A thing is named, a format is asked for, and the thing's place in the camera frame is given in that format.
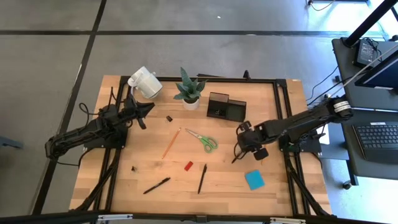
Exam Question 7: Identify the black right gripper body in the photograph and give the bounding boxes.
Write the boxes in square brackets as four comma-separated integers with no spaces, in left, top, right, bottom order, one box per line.
[236,120,266,153]

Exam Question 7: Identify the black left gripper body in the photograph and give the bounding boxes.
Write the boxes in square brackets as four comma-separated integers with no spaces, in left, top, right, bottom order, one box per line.
[123,95,142,125]

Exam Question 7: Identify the blue sticky note pad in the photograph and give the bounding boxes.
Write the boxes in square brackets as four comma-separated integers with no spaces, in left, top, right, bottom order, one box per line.
[244,169,266,191]

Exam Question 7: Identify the green handled scissors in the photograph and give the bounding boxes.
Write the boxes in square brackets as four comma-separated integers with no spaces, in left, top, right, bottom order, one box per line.
[185,128,219,154]

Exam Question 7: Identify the orange pencil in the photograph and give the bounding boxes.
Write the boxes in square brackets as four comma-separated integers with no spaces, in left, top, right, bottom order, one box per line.
[161,127,182,160]

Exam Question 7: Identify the black pen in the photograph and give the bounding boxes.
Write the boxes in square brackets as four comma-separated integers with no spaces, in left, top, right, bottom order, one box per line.
[142,177,172,195]
[197,164,208,195]

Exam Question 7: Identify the black mesh desk organizer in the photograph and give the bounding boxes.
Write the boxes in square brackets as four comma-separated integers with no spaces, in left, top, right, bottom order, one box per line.
[206,91,248,123]

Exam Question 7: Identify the white mug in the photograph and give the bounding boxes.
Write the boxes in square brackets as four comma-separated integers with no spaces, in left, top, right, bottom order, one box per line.
[127,65,164,100]

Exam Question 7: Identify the green plant in white pot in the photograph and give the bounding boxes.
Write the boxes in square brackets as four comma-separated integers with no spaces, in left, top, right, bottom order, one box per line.
[173,67,208,111]

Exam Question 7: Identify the black desk top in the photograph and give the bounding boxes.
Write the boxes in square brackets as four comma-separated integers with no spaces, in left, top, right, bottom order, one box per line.
[331,37,398,108]

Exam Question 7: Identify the grey floor object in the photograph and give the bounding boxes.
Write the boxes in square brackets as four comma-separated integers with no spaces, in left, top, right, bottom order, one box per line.
[0,136,24,149]

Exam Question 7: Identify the black keyboard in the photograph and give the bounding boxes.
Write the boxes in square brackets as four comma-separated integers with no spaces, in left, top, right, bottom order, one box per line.
[353,121,398,165]

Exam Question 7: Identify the black rig crossbar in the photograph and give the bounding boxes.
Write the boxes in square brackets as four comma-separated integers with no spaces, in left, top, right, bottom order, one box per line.
[0,210,398,224]

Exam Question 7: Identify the black keyboard desk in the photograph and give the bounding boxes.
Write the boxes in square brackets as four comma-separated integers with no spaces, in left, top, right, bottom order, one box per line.
[320,108,398,181]

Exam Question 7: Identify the black power adapter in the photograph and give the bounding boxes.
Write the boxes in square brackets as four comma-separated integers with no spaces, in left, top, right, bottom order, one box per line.
[355,39,379,68]

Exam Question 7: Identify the black computer monitor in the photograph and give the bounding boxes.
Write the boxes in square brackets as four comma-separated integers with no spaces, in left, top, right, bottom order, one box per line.
[354,49,398,91]

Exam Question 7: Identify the black upright pole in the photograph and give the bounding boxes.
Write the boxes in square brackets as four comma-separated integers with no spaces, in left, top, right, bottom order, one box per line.
[341,0,398,48]

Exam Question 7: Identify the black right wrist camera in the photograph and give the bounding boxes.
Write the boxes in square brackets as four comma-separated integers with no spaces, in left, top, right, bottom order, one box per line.
[253,147,270,162]

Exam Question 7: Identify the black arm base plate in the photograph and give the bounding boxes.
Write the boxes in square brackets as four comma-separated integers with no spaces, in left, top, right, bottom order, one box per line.
[278,130,323,154]
[83,123,129,149]

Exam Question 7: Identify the black aluminium table frame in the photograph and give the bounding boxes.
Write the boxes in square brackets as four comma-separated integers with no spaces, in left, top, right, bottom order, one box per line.
[70,74,333,218]

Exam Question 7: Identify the silver metal bracket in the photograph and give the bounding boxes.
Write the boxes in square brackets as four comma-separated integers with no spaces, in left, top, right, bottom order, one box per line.
[269,217,307,224]
[98,213,134,222]

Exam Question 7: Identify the black floor cable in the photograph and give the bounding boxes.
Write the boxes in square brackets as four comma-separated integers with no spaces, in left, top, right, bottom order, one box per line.
[306,65,340,103]

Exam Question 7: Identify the white diagonal cable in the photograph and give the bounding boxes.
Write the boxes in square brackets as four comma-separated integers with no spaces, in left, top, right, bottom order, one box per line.
[329,46,398,98]

